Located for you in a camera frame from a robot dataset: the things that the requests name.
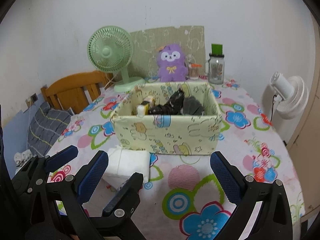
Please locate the green desk fan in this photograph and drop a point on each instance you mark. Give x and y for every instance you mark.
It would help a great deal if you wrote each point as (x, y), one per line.
(110, 49)

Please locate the purple plush toy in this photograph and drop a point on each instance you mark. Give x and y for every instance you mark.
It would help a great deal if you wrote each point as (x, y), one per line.
(171, 64)

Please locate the black plastic bag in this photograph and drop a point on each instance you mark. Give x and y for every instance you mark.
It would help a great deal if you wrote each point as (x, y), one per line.
(172, 107)

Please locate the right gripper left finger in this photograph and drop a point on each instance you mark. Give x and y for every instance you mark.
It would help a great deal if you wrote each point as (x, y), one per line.
(77, 191)

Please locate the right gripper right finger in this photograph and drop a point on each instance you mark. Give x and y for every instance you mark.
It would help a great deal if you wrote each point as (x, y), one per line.
(274, 218)

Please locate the yellow cartoon storage box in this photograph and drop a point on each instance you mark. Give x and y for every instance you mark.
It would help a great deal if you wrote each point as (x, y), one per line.
(181, 134)

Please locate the glass jar with handle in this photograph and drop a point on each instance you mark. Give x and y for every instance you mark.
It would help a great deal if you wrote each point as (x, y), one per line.
(215, 69)

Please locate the wall power outlet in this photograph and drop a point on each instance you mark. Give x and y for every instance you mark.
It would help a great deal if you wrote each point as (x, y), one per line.
(34, 98)

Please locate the white standing fan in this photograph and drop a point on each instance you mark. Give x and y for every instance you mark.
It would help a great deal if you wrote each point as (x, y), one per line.
(292, 95)

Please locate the white yellow small bottle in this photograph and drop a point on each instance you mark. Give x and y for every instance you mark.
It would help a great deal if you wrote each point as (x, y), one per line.
(143, 108)

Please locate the green cup on jar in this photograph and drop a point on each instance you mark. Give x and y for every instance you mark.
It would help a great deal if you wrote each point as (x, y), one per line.
(216, 49)

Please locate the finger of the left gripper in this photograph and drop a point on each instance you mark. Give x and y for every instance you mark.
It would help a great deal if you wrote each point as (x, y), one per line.
(40, 167)
(124, 203)

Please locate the cotton swab container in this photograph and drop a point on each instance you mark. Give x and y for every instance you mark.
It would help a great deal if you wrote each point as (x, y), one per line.
(194, 71)

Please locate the white drawstring cloth bag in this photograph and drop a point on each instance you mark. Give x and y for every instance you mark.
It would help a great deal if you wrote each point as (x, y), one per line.
(123, 163)

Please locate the grey cloth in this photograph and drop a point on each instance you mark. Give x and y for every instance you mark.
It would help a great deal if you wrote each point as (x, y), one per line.
(192, 106)

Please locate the cartoon print cardboard panel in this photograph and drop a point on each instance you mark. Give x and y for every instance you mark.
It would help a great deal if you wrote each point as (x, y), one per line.
(147, 43)

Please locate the wooden chair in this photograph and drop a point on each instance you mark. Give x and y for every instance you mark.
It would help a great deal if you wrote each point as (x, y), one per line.
(75, 91)

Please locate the plaid grey blanket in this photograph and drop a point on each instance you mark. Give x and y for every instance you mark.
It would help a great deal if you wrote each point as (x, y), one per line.
(45, 128)

